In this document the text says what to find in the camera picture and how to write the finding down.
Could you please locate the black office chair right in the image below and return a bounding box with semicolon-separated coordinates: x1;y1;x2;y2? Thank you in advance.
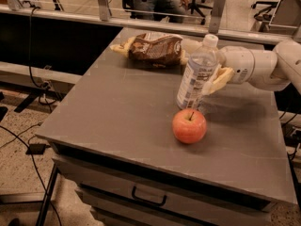
251;1;277;21

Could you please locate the seated person in jeans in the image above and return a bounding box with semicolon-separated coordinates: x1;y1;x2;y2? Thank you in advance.
133;0;190;24

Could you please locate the red apple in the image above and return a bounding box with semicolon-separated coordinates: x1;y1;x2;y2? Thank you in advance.
172;108;207;144

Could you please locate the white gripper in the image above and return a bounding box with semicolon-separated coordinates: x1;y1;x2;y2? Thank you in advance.
182;39;255;95

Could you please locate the clear plastic water bottle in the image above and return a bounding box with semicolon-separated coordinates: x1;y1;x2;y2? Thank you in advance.
177;34;218;109

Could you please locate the black floor cable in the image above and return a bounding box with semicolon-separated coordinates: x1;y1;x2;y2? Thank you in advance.
0;122;63;226

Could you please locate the brown chip bag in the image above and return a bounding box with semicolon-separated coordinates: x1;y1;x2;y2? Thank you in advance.
110;32;188;67

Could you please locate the black drawer handle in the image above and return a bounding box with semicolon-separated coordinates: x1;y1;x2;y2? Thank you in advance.
132;186;167;207

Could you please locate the metal railing frame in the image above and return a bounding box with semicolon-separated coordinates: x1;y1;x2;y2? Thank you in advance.
1;0;288;44

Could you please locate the black power adapter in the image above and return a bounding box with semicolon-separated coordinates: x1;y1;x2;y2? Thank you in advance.
26;143;49;154

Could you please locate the grey drawer cabinet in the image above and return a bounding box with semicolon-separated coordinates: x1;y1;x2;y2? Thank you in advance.
38;49;297;226

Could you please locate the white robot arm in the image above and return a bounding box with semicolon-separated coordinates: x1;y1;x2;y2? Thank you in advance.
178;34;301;99

